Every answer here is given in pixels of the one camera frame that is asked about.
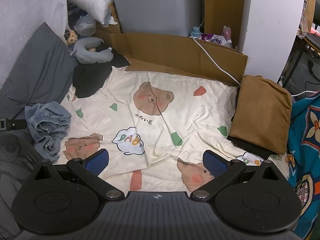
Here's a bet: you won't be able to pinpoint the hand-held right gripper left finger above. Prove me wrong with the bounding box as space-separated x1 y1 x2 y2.
34 149 124 201

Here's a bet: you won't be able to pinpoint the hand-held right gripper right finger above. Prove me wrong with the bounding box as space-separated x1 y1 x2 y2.
190 150 280 201

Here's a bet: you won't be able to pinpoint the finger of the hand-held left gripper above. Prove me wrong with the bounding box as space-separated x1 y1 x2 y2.
0 118 27 132

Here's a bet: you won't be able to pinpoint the light blue jeans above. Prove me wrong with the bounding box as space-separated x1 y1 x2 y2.
25 101 72 162

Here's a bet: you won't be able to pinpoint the dark grey printed cloth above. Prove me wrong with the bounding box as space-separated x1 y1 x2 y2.
0 130 50 230

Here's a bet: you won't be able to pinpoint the cream bear print bedsheet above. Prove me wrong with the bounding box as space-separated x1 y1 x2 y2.
59 66 288 200

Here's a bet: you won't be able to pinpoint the folded brown garment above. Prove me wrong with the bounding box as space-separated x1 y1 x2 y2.
227 75 292 155

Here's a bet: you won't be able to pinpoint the blue patterned blanket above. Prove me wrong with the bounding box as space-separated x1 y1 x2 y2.
286 96 320 228

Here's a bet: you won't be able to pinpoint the grey neck pillow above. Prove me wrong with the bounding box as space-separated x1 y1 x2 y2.
70 37 114 64

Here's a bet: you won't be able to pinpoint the small teddy bear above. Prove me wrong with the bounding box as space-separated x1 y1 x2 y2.
64 29 78 46

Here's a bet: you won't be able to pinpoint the clear plastic bag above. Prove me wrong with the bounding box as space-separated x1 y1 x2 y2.
74 15 97 35

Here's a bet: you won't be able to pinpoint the purple white refill pouch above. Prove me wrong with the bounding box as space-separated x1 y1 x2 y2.
200 32 233 48

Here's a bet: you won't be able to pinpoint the flat cardboard sheet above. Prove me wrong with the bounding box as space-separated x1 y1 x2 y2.
95 29 248 87

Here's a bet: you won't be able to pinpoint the pink pouch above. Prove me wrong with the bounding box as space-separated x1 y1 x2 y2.
222 26 233 43

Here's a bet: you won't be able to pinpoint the tall cardboard box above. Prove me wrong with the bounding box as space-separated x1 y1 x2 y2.
204 0 244 39

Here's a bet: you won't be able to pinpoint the black chair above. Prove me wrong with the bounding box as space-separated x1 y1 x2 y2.
297 0 320 55

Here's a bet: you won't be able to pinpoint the grey wrapped panel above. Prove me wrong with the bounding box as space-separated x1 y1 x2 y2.
107 0 205 37

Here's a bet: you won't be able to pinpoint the white cable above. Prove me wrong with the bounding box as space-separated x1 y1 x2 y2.
192 15 242 85

